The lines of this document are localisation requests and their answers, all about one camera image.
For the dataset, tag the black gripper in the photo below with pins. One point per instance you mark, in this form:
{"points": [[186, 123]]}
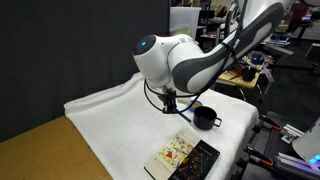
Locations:
{"points": [[168, 95]]}

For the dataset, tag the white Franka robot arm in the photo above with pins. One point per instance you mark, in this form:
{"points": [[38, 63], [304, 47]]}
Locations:
{"points": [[186, 63]]}

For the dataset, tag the book with colourful cover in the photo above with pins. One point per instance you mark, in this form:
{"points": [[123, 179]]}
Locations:
{"points": [[186, 156]]}

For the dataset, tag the white table cloth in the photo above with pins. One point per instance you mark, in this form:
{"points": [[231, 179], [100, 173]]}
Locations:
{"points": [[116, 116]]}

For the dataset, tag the cluttered wooden desk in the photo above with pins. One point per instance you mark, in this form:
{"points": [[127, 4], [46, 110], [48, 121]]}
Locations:
{"points": [[240, 79]]}

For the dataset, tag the small black pot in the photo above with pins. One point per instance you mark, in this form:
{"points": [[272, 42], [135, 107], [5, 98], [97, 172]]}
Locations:
{"points": [[249, 74]]}

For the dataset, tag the clear plastic storage bin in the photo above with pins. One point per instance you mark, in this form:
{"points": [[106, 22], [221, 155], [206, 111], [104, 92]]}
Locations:
{"points": [[183, 20]]}

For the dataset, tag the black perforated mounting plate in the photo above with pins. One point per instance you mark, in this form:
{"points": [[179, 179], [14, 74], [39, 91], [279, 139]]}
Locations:
{"points": [[266, 143]]}

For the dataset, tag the black curtain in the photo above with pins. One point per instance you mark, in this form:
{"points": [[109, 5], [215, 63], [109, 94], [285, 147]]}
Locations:
{"points": [[83, 50]]}

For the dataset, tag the small aluminium bracket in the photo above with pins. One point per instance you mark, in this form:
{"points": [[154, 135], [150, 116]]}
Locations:
{"points": [[292, 133]]}

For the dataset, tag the aluminium extrusion rail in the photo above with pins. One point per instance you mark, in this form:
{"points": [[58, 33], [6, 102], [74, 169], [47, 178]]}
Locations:
{"points": [[296, 163]]}

